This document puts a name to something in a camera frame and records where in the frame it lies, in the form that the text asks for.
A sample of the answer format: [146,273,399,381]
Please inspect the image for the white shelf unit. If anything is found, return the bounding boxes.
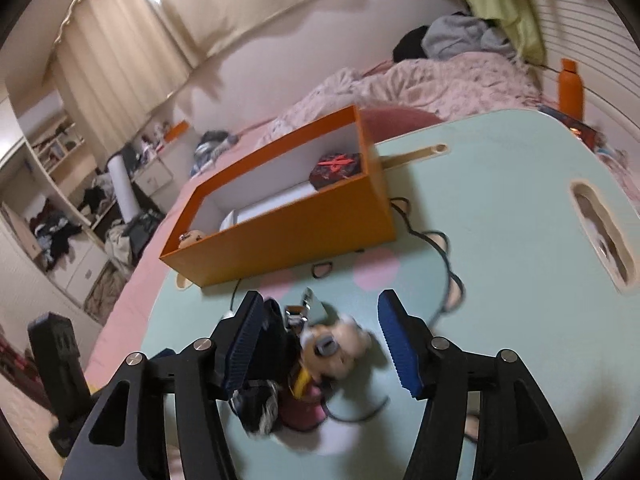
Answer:
[0,95,176,311]

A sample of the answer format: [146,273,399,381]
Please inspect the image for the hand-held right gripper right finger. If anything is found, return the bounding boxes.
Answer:
[377,289,583,480]

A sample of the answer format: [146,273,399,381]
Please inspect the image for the striped clothes pile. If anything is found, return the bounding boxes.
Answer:
[192,130,241,166]

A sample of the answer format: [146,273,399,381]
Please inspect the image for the heap of dark clothes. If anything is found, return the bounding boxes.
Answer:
[27,210,83,273]

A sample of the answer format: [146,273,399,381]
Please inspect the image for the white low cabinet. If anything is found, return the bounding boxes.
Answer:
[132,152,176,193]

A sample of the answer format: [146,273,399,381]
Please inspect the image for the white paper roll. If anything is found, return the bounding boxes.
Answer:
[107,154,143,223]

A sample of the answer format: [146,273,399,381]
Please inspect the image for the dark red-patterned small box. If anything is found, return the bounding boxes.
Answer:
[308,151,363,192]

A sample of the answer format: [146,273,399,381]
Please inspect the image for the pink floral duvet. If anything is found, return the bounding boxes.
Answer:
[265,50,543,133]

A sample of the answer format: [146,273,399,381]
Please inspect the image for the maroon cushion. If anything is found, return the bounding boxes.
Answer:
[360,107,443,143]

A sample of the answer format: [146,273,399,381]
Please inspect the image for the orange water bottle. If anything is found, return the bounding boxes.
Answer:
[557,58,585,116]

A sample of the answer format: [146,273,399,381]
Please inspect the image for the orange cardboard box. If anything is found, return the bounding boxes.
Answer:
[160,105,398,288]

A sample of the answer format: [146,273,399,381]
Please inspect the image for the beige curtains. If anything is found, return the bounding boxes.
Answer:
[50,0,351,128]

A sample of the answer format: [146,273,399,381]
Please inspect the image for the black clothing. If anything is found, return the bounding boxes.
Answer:
[391,27,431,63]

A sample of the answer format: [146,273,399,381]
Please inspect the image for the patterned floor rug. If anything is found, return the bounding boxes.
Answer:
[82,260,133,326]

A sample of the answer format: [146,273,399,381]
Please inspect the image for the white slatted headboard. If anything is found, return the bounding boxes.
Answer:
[520,0,640,126]

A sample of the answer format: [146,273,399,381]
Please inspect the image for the colourful book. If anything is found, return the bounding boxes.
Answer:
[537,102,601,151]

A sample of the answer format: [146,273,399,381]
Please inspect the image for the grey clothing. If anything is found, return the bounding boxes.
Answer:
[420,12,516,58]

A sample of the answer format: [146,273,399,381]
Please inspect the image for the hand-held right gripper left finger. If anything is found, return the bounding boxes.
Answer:
[60,291,266,480]

